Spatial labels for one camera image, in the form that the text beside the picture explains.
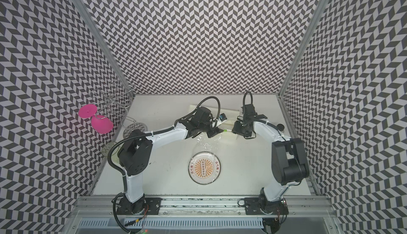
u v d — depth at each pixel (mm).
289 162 462
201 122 711
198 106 707
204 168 844
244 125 671
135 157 495
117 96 1094
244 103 751
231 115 778
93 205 739
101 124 806
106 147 932
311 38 829
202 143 908
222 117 762
